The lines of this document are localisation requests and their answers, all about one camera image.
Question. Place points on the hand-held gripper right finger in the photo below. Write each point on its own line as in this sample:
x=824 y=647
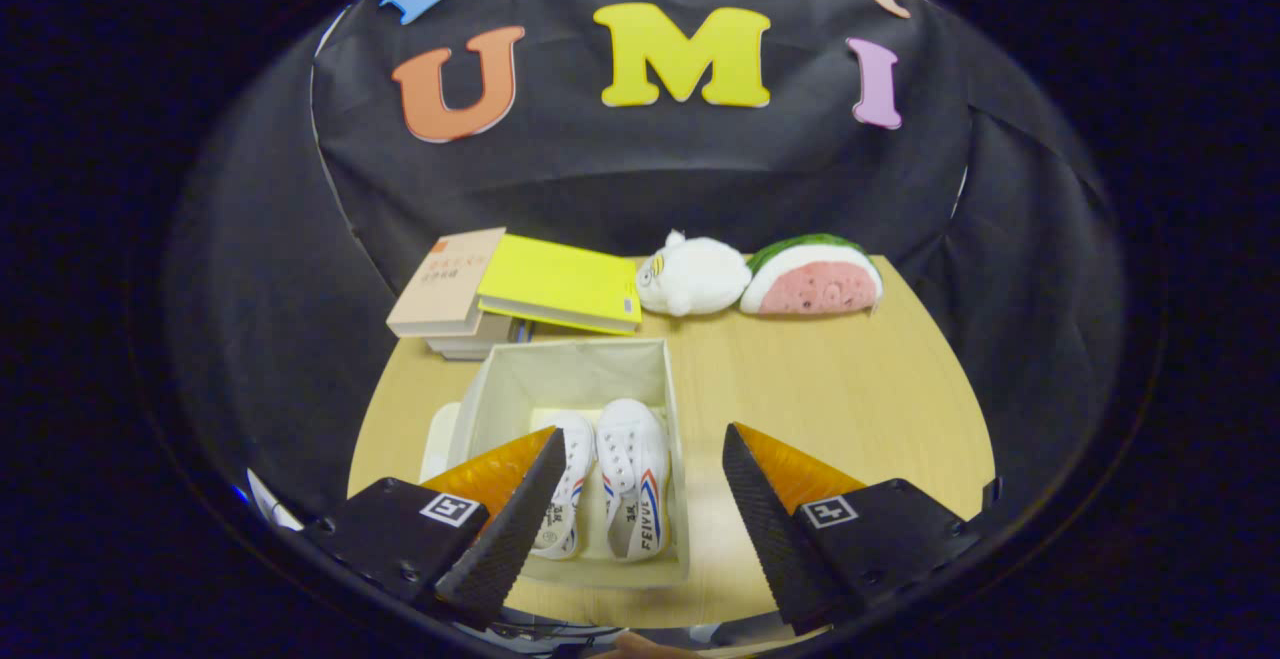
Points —
x=775 y=539

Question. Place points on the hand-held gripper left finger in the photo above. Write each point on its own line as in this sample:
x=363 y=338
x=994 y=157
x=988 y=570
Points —
x=515 y=539

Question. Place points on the white canvas shoe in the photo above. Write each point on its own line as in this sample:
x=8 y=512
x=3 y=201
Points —
x=630 y=449
x=575 y=459

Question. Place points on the beige fabric storage box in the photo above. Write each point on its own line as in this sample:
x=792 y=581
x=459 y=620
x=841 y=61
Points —
x=575 y=374

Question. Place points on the white book blue spine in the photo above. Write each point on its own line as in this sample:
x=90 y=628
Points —
x=470 y=347

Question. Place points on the watermelon slice plush toy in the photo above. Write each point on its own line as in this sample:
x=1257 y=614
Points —
x=815 y=289

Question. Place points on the yellow book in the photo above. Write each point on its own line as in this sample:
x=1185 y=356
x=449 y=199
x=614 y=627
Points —
x=555 y=279

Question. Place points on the beige cover book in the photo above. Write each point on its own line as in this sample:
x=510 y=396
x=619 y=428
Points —
x=445 y=284

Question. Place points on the white plush toy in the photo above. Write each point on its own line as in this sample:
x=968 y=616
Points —
x=695 y=279

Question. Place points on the black table edge bracket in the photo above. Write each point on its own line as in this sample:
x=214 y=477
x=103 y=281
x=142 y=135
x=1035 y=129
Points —
x=993 y=494

